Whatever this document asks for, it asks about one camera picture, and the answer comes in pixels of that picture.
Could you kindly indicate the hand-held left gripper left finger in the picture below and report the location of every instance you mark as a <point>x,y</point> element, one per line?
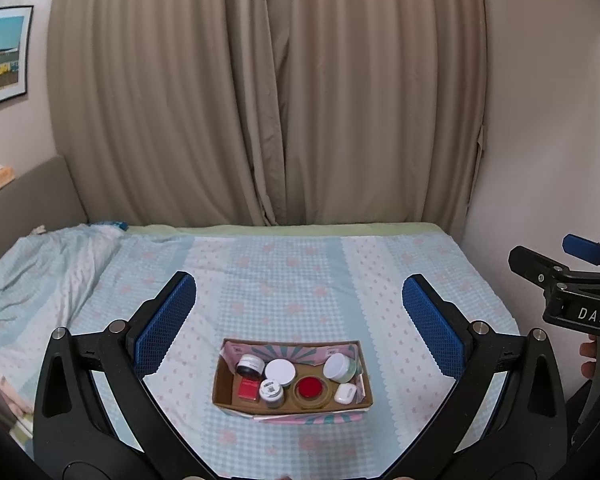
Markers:
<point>164,327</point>

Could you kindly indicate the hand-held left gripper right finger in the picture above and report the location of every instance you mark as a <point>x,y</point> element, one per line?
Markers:
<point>434,330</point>

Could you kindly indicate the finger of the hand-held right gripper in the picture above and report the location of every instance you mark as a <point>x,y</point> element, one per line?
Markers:
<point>535,265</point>
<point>585,247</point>

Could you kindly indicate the small dark bottle white label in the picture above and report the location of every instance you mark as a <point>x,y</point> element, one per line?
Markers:
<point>250,364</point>

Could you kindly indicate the green jar white lid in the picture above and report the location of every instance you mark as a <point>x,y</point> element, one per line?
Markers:
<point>340,366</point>

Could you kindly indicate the small red box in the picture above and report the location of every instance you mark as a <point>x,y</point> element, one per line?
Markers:
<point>248,389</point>

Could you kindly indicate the white earbuds case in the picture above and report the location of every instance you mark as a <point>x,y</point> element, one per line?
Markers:
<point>345,393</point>

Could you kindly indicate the red and silver jar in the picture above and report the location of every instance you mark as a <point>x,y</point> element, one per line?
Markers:
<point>307,390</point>

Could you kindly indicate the printed cardboard box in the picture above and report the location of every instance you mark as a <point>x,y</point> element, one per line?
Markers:
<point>290,410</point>

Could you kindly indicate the person's right hand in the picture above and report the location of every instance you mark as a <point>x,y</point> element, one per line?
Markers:
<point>588,360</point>

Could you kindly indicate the crumpled light blue blanket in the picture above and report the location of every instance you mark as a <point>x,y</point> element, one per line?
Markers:
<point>50,270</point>

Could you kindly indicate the light blue checkered bed sheet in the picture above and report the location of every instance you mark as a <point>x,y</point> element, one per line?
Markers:
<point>290,280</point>

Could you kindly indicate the grey headboard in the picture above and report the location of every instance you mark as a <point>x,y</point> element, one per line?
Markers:
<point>30,195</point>

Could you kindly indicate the small orange object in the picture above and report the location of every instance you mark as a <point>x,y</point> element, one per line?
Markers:
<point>2,175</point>

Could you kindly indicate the beige curtain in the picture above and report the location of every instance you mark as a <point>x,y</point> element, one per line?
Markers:
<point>265,90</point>

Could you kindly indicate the framed wall picture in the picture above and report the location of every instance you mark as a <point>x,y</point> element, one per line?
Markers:
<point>0,55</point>

